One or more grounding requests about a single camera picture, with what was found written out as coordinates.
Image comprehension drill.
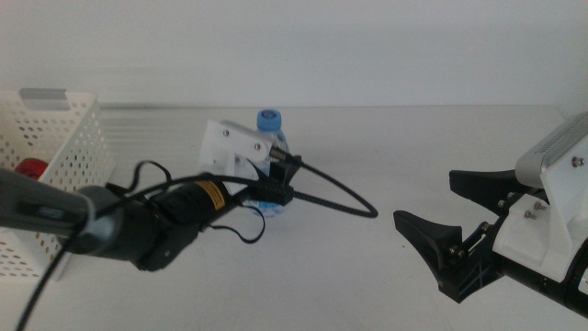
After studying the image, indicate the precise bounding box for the clear water bottle blue cap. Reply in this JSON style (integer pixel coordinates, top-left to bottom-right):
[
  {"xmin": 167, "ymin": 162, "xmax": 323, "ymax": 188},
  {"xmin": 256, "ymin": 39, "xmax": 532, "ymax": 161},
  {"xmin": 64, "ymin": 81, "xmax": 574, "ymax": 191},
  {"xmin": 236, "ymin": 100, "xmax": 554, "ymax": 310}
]
[{"xmin": 247, "ymin": 108, "xmax": 290, "ymax": 218}]

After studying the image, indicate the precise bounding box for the white perforated plastic basket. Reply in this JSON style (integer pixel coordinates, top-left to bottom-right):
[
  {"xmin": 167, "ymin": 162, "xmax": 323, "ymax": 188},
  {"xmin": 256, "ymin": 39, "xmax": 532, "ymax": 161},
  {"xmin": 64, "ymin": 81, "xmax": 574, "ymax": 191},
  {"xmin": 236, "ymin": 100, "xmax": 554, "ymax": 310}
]
[{"xmin": 0, "ymin": 88, "xmax": 115, "ymax": 281}]

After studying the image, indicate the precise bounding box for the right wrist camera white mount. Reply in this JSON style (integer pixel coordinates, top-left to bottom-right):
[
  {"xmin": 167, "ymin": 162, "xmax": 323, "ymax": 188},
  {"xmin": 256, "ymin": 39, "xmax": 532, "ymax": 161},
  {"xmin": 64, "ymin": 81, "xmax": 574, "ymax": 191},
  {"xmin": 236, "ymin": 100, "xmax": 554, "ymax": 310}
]
[{"xmin": 492, "ymin": 112, "xmax": 588, "ymax": 284}]

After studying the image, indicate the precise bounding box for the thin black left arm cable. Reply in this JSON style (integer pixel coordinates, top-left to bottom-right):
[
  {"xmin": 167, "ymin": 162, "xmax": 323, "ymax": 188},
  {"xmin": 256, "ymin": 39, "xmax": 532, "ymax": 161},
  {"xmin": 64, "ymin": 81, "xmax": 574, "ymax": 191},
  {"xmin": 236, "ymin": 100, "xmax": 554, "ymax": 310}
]
[{"xmin": 105, "ymin": 159, "xmax": 266, "ymax": 245}]

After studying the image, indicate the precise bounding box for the red cola can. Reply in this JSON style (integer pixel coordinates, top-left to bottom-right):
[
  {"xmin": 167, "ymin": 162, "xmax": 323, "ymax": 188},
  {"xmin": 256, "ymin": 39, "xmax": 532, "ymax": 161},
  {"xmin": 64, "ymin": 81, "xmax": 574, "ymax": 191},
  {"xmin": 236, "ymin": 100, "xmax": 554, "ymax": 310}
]
[{"xmin": 13, "ymin": 157, "xmax": 50, "ymax": 183}]

